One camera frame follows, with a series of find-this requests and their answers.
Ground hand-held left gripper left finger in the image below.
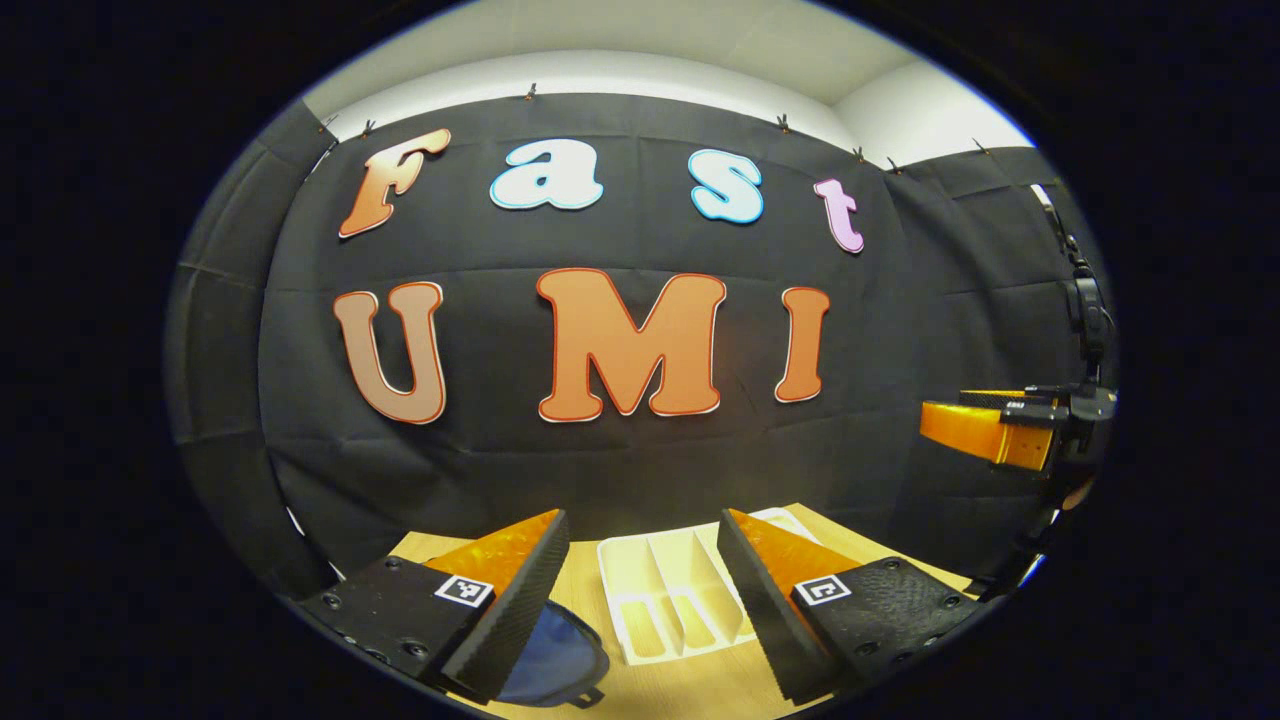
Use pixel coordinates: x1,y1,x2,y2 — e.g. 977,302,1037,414
298,508,571,704

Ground white bookshelf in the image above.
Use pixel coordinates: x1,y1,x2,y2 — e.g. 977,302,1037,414
597,507,816,667

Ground blue schoolbag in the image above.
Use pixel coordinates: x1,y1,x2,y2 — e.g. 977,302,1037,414
495,600,611,709

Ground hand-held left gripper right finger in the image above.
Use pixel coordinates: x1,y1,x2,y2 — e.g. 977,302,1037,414
717,508,986,706

